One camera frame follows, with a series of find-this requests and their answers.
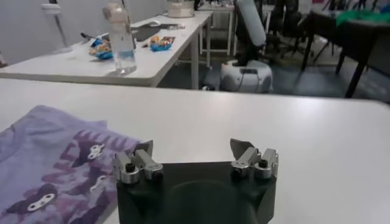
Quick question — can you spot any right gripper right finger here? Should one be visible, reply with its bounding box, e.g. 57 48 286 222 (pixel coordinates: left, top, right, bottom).
230 138 279 180

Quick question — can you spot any white wheeled humanoid robot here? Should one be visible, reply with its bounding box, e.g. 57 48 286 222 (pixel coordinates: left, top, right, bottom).
219 0 274 94

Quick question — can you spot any black mouse pad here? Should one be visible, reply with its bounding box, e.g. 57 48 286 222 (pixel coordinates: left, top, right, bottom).
143 23 184 31

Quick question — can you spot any purple t-shirt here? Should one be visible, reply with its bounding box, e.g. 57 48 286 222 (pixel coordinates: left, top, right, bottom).
0 105 144 224

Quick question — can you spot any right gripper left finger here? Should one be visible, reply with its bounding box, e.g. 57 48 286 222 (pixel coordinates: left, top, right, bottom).
112 139 164 184

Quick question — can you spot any black table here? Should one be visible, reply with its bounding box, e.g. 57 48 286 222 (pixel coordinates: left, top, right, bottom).
300 10 390 99

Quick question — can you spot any steel steamer pot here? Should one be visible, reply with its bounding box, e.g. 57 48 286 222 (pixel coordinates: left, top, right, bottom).
166 0 196 18

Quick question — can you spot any black office chair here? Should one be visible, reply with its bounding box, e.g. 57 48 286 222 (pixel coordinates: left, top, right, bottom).
268 0 303 56

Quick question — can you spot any clear unlabelled water bottle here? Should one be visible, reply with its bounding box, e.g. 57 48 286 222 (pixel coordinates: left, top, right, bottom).
102 2 138 77

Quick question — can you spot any green cloth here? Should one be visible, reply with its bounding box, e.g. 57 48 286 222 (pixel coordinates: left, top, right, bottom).
336 9 390 27

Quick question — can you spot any clear tumbler white lid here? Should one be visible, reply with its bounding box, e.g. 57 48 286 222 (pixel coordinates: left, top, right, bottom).
41 2 74 55

